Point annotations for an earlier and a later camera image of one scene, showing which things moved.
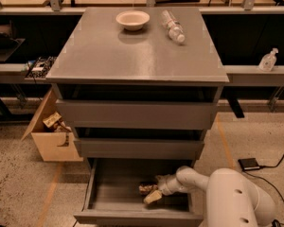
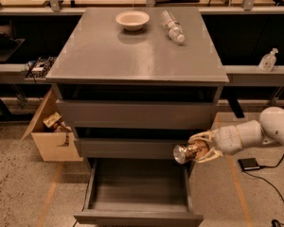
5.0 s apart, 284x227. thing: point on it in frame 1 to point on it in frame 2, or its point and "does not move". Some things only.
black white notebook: [39, 67] does not move
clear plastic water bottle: [174, 27] does not move
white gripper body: [164, 184] to [227, 139]
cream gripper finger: [152, 197] to [214, 153]
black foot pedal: [249, 164] does not move
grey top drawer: [137, 114] does not move
